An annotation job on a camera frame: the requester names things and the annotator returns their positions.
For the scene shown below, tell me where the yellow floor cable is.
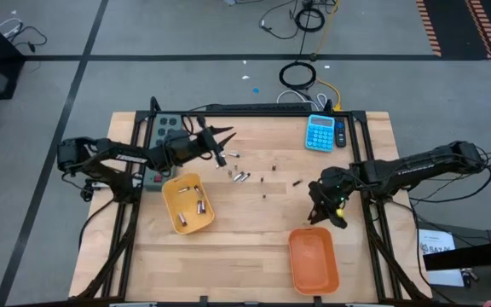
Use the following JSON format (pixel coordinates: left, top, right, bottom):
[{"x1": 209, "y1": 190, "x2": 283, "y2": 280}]
[
  {"x1": 315, "y1": 78, "x2": 343, "y2": 113},
  {"x1": 312, "y1": 0, "x2": 342, "y2": 55}
]

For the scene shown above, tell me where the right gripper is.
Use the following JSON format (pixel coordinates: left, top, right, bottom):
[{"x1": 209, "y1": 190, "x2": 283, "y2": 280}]
[{"x1": 307, "y1": 165, "x2": 355, "y2": 230}]

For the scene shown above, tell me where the grey power strip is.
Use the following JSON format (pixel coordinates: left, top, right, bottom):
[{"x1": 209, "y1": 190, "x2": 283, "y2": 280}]
[{"x1": 142, "y1": 113, "x2": 185, "y2": 192}]

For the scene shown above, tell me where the orange plastic bin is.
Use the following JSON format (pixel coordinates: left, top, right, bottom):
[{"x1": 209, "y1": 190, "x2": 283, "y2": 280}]
[{"x1": 287, "y1": 227, "x2": 341, "y2": 297}]

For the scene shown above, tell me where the black cable with white plug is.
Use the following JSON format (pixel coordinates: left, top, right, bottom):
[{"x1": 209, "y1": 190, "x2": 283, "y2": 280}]
[{"x1": 258, "y1": 0, "x2": 300, "y2": 40}]

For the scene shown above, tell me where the black aluminium table frame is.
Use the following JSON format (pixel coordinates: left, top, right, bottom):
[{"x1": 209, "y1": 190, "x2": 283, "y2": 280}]
[{"x1": 74, "y1": 109, "x2": 433, "y2": 304}]

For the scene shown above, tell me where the white printed paper sheet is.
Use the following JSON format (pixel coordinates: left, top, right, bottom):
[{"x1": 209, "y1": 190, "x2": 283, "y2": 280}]
[{"x1": 418, "y1": 229, "x2": 465, "y2": 287}]

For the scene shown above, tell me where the black remote control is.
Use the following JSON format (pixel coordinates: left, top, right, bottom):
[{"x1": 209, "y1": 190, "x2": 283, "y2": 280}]
[{"x1": 334, "y1": 119, "x2": 348, "y2": 148}]

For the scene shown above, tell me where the coiled black cable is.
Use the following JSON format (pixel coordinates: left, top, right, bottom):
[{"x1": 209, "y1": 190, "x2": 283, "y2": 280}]
[
  {"x1": 294, "y1": 7, "x2": 326, "y2": 33},
  {"x1": 278, "y1": 61, "x2": 317, "y2": 91}
]

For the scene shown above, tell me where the white floor cable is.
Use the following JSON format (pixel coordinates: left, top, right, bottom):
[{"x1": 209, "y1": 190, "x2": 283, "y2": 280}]
[{"x1": 276, "y1": 89, "x2": 328, "y2": 110}]

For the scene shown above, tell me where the long black ribbed bar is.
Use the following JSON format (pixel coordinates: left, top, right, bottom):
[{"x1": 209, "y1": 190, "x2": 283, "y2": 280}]
[{"x1": 205, "y1": 102, "x2": 314, "y2": 113}]

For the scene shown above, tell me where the small metal tool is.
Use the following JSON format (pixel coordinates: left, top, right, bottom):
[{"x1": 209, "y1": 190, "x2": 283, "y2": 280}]
[{"x1": 460, "y1": 267, "x2": 481, "y2": 287}]

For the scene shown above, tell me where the yellow plastic bin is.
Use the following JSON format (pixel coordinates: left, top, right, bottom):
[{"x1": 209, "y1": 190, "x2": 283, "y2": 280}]
[{"x1": 161, "y1": 172, "x2": 217, "y2": 235}]

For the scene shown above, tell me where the black hanging cable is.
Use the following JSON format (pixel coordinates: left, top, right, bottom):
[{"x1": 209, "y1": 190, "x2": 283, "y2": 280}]
[{"x1": 78, "y1": 196, "x2": 117, "y2": 252}]

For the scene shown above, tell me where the black flat bar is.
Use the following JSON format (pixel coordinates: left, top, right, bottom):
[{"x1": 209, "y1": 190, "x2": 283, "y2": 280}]
[{"x1": 423, "y1": 238, "x2": 491, "y2": 272}]

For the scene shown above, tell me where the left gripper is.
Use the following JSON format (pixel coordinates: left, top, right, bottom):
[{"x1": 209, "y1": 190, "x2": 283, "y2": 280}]
[{"x1": 192, "y1": 117, "x2": 237, "y2": 168}]

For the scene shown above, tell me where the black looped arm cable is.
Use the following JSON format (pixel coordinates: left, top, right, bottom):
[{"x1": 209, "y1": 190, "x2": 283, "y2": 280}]
[{"x1": 180, "y1": 113, "x2": 195, "y2": 136}]

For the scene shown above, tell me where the dark grey cart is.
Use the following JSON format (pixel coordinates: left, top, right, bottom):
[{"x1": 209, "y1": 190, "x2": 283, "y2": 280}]
[{"x1": 415, "y1": 220, "x2": 491, "y2": 307}]

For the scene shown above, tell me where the blue calculator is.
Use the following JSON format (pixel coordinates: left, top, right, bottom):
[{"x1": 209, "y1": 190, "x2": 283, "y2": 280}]
[{"x1": 304, "y1": 113, "x2": 336, "y2": 154}]

